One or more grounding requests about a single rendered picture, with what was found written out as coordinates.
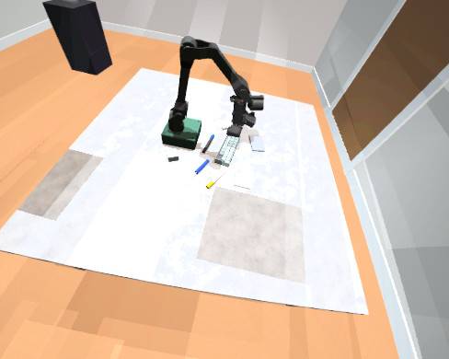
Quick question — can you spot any keyboard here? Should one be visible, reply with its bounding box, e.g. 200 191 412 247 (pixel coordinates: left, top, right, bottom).
214 135 241 167

